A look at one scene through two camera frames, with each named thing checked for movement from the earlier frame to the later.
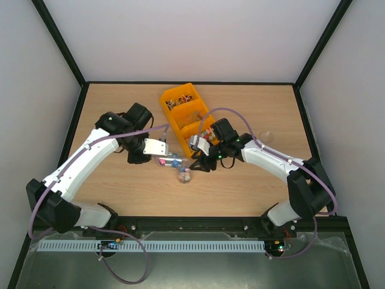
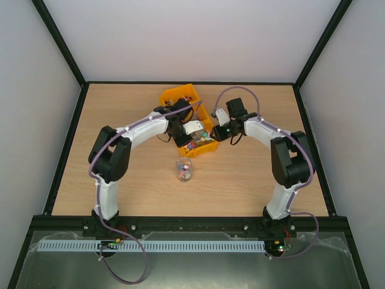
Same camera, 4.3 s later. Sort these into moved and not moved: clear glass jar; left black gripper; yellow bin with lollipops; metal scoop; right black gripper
Moved: left black gripper; metal scoop; right black gripper
Not moved: yellow bin with lollipops; clear glass jar
